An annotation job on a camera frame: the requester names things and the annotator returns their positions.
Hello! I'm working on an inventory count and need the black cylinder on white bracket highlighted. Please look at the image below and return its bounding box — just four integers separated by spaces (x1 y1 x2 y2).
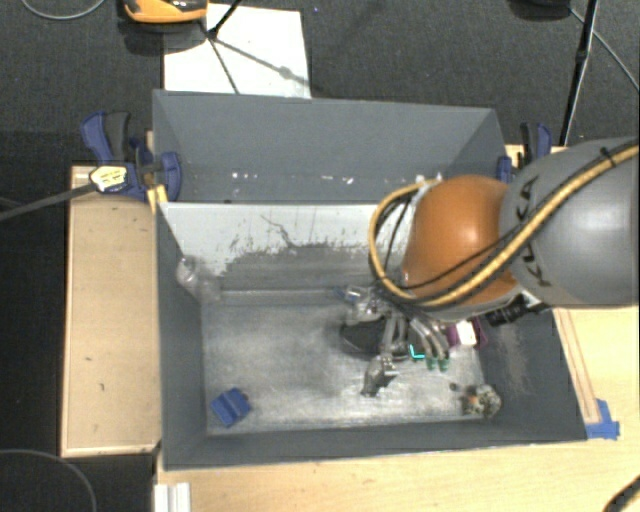
483 293 547 329

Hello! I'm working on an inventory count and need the pale wood flat board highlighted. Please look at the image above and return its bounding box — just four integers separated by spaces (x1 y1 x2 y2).
59 164 164 459

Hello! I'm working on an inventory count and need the purple and white box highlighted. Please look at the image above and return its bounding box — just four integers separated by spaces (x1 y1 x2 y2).
446 319 485 350

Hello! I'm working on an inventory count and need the clear bottle with blue cap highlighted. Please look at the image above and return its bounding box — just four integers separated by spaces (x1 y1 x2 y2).
333 284 389 324

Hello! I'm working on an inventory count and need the grey metal bin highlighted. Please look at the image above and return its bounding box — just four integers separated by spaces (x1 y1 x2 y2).
151 88 589 472

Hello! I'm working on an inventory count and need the grey-green toy animal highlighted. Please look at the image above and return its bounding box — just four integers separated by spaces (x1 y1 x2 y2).
459 383 503 420

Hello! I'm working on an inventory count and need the blue ribbed block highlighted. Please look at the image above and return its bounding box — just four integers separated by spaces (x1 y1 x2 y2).
209 386 253 429

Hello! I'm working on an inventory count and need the clear plastic bottle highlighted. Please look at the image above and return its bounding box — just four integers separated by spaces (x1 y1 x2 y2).
174 254 222 302

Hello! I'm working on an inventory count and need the black round object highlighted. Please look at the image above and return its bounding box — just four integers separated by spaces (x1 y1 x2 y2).
339 322 412 361

